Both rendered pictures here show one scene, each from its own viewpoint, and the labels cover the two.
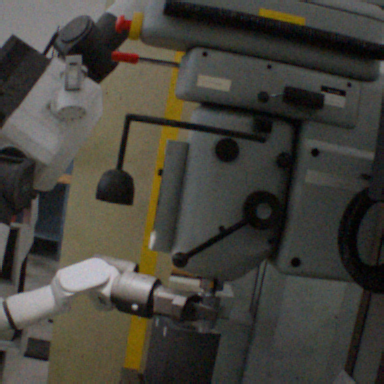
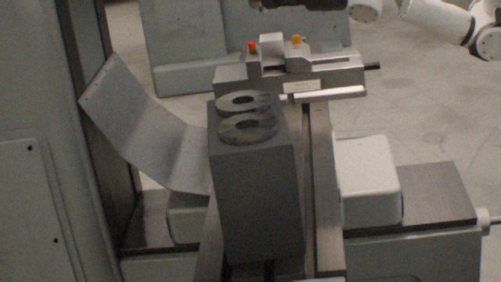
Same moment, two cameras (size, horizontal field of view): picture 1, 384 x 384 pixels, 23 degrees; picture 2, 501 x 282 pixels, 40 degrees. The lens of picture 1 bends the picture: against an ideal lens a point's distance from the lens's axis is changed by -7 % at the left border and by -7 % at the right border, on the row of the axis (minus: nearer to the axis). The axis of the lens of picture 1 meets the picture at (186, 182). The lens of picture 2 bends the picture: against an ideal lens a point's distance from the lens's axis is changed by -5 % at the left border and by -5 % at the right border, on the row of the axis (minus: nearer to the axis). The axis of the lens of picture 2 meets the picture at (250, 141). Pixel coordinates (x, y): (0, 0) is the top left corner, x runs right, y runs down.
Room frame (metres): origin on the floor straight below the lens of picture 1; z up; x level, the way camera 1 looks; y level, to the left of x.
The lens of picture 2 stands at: (3.27, 0.16, 1.55)
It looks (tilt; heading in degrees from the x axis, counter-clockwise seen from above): 24 degrees down; 192
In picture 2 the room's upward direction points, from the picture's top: 8 degrees counter-clockwise
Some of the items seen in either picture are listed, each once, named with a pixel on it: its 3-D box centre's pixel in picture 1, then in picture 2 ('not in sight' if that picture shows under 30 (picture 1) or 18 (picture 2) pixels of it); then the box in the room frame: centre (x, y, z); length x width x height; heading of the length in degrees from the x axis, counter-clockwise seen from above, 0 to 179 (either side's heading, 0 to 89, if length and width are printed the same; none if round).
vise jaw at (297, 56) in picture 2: not in sight; (297, 56); (1.70, -0.04, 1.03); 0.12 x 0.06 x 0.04; 7
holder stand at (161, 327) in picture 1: (180, 353); (254, 170); (2.28, -0.06, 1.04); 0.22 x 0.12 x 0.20; 13
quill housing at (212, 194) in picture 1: (230, 193); not in sight; (1.87, -0.08, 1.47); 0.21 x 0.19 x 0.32; 6
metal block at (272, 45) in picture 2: not in sight; (272, 48); (1.70, -0.10, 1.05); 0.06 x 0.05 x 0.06; 7
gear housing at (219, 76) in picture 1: (267, 88); not in sight; (1.88, -0.12, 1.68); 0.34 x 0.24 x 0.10; 96
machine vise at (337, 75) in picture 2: not in sight; (288, 70); (1.70, -0.07, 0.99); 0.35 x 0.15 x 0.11; 97
